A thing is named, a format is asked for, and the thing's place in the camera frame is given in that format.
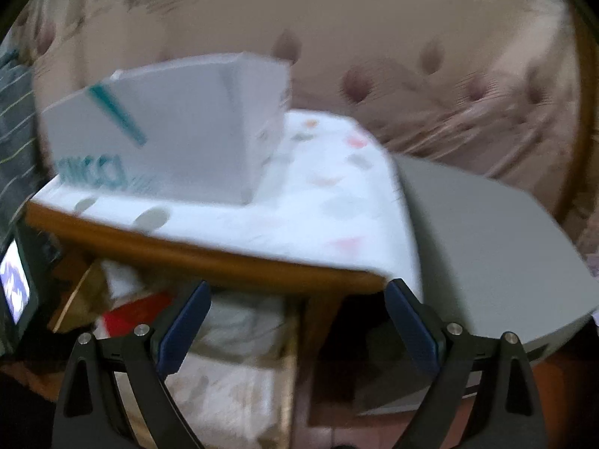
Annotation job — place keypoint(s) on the white box teal letters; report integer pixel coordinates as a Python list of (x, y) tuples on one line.
[(198, 129)]

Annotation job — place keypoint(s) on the white garment in drawer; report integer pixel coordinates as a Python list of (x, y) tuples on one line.
[(242, 327)]

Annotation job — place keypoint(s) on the red underwear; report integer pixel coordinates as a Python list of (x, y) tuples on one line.
[(122, 320)]

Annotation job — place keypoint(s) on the left gripper display device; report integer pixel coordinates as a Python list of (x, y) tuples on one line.
[(20, 281)]

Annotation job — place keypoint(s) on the pink patterned bed sheet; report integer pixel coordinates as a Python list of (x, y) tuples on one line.
[(504, 88)]

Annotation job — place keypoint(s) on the white dotted table cloth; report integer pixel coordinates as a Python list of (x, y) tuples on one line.
[(313, 206)]

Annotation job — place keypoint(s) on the white sock bundle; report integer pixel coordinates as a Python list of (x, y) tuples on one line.
[(123, 281)]

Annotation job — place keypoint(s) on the brown wooden nightstand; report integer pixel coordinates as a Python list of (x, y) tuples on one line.
[(216, 267)]

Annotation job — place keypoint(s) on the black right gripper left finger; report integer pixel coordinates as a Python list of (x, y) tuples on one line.
[(90, 412)]

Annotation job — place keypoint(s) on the grey plaid blanket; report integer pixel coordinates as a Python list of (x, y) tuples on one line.
[(22, 170)]

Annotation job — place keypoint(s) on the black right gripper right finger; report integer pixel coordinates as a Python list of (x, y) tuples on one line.
[(507, 411)]

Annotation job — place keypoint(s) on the grey flat board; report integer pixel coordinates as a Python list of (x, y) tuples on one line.
[(481, 254)]

